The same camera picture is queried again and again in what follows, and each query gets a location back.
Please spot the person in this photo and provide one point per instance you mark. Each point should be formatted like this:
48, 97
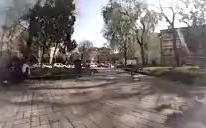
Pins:
77, 65

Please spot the dark grey building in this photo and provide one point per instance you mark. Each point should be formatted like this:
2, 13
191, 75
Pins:
191, 46

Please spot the group of leafy trees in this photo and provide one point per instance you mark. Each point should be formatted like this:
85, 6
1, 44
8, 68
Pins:
127, 30

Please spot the row of parked cars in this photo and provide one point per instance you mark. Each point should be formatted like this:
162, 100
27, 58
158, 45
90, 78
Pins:
59, 65

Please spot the grey-brown brick paved square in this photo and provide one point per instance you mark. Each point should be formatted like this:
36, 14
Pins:
91, 103

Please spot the dark evergreen tree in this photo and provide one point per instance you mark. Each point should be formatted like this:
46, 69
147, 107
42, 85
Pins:
51, 26

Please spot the brown building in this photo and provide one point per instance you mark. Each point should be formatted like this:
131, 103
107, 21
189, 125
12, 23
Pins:
99, 55

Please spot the group of people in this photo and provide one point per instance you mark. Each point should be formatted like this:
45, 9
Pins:
11, 71

